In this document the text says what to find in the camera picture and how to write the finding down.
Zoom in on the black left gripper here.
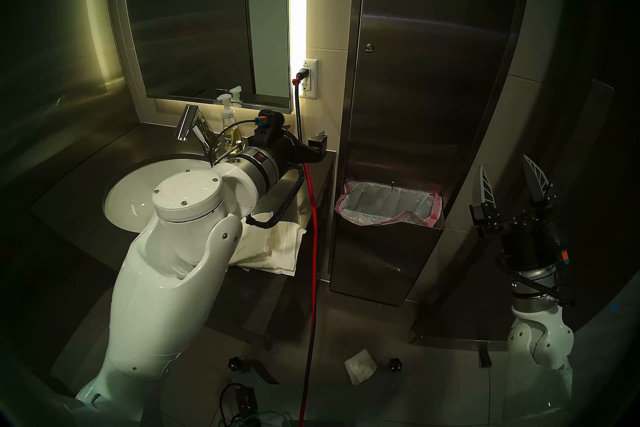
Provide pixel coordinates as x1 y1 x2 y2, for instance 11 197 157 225
250 129 329 177

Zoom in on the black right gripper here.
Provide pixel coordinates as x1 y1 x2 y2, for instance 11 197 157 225
469 154 569 274

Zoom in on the stainless dispenser door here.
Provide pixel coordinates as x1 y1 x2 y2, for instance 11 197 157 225
345 0 523 191

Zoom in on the white paper towel pile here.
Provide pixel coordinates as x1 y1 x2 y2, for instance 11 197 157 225
227 213 307 276

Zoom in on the crumpled white paper towel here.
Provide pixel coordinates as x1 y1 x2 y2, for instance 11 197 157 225
344 348 378 385

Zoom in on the clear pink-edged trash bag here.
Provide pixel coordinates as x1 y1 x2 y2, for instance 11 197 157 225
334 176 444 227

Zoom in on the yellow soap pump bottle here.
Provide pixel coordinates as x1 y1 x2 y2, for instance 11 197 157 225
220 93 246 156

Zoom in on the small chrome soap spout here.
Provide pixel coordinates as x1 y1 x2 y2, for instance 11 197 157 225
210 145 247 167

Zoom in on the stainless waste bin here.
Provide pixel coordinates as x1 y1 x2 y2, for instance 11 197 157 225
330 178 446 306

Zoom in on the chrome sink faucet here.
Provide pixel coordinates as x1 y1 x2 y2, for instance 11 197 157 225
175 104 221 161

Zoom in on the white round sink basin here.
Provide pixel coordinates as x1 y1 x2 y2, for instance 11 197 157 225
102 154 221 234

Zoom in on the black power box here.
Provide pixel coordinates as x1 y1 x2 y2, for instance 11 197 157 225
220 383 261 424

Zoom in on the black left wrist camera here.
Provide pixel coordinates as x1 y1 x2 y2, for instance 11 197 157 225
252 108 286 139

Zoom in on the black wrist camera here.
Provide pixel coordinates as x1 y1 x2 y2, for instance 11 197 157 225
252 108 286 139
545 222 572 272

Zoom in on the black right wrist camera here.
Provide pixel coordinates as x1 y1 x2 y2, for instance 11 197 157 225
545 222 572 272

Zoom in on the white wall power outlet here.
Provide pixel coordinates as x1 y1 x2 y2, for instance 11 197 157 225
300 59 319 99

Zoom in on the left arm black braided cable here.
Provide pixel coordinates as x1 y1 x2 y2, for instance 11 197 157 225
245 166 306 230

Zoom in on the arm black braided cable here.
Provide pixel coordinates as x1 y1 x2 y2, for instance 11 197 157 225
245 166 306 230
495 256 576 307

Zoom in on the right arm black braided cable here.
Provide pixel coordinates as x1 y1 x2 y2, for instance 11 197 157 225
495 256 576 307

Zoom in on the thin black camera cable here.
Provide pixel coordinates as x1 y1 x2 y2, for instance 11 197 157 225
212 118 258 151

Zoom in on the red and black power cable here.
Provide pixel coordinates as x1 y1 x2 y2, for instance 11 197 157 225
291 70 319 427

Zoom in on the framed wall mirror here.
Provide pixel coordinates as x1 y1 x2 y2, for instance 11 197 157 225
107 0 294 114

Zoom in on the green cable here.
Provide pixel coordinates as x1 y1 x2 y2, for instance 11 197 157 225
225 410 296 427

